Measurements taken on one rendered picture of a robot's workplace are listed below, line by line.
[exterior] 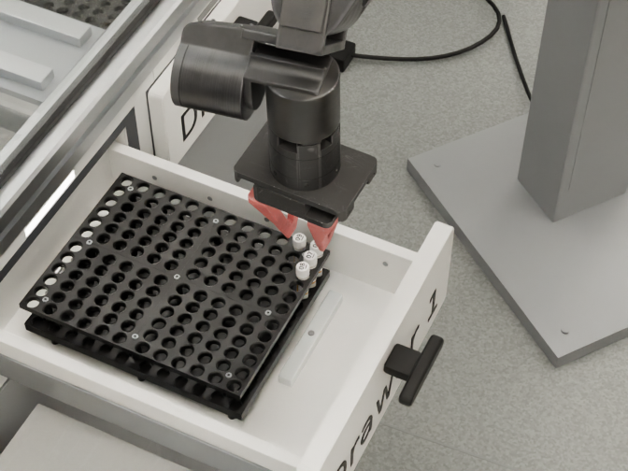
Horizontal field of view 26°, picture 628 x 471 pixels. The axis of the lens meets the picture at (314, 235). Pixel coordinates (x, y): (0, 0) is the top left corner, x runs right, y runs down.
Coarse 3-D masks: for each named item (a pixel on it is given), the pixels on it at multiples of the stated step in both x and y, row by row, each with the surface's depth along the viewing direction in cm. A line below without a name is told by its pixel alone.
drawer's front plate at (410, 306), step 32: (416, 256) 121; (448, 256) 125; (416, 288) 118; (384, 320) 116; (416, 320) 122; (384, 352) 114; (352, 384) 112; (384, 384) 119; (352, 416) 111; (320, 448) 108
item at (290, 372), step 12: (324, 300) 127; (336, 300) 127; (324, 312) 127; (312, 324) 126; (324, 324) 126; (312, 336) 125; (300, 348) 124; (312, 348) 124; (288, 360) 123; (300, 360) 123; (288, 372) 122; (300, 372) 123; (288, 384) 122
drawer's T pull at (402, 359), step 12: (432, 336) 117; (396, 348) 116; (408, 348) 116; (432, 348) 116; (396, 360) 115; (408, 360) 115; (420, 360) 115; (432, 360) 116; (396, 372) 115; (408, 372) 115; (420, 372) 115; (408, 384) 114; (420, 384) 114; (408, 396) 113
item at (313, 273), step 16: (288, 288) 122; (304, 288) 122; (288, 304) 121; (272, 320) 120; (288, 320) 120; (256, 336) 118; (272, 336) 118; (240, 368) 116; (256, 368) 116; (224, 384) 115; (240, 384) 115
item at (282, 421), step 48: (96, 192) 135; (192, 192) 133; (240, 192) 130; (48, 240) 129; (336, 240) 128; (384, 240) 126; (0, 288) 124; (336, 288) 130; (384, 288) 130; (0, 336) 119; (336, 336) 126; (48, 384) 120; (96, 384) 116; (144, 384) 123; (336, 384) 123; (144, 432) 118; (192, 432) 115; (240, 432) 113; (288, 432) 120
